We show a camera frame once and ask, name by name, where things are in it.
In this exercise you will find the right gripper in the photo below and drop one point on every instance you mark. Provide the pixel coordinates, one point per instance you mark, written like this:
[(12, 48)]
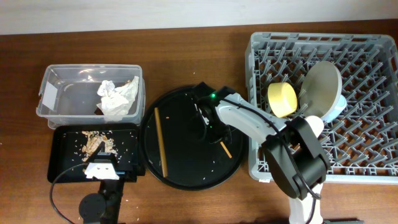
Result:
[(215, 137)]

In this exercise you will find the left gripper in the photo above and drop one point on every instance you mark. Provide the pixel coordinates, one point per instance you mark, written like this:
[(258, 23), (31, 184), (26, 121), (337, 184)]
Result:
[(138, 168)]

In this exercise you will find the wooden chopstick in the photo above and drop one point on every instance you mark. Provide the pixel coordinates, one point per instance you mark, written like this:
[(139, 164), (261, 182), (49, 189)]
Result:
[(226, 150), (161, 143)]

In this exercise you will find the food scraps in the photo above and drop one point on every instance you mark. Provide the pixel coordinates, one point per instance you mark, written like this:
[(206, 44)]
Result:
[(93, 141)]

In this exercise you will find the brown coffee sachet wrapper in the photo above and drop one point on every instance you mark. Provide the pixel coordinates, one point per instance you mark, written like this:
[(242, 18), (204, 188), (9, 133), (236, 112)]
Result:
[(98, 112)]

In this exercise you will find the yellow bowl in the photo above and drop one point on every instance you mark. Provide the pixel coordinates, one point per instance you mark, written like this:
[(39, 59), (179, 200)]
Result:
[(282, 99)]

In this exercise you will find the white napkin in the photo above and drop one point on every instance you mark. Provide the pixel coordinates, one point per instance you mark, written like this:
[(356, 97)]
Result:
[(120, 102)]

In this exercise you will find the small white tissue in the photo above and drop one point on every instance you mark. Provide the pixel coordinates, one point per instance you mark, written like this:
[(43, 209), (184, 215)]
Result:
[(106, 88)]

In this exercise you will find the pink cup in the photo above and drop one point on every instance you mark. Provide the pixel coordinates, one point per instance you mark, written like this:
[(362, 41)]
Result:
[(316, 124)]

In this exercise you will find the grey plate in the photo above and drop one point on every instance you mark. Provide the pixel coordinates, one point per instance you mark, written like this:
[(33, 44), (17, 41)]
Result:
[(320, 90)]

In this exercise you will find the blue cup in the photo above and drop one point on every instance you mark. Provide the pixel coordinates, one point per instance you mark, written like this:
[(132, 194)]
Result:
[(337, 110)]

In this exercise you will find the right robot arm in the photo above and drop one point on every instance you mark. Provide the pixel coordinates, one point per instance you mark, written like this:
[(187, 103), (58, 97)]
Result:
[(296, 159)]

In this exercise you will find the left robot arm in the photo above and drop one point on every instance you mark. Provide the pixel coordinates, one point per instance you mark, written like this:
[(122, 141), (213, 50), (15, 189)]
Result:
[(104, 206)]

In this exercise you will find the grey dishwasher rack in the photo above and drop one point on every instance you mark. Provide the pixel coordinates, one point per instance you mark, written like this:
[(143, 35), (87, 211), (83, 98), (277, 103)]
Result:
[(361, 142)]

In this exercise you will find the round black tray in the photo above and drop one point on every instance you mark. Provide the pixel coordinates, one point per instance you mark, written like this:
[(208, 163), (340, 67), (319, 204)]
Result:
[(192, 164)]

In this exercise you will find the black rectangular tray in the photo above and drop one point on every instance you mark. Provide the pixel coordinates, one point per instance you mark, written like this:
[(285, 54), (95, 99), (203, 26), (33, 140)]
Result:
[(68, 141)]

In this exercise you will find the clear plastic bin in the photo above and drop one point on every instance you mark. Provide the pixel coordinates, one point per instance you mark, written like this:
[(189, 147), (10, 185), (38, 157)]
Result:
[(69, 93)]

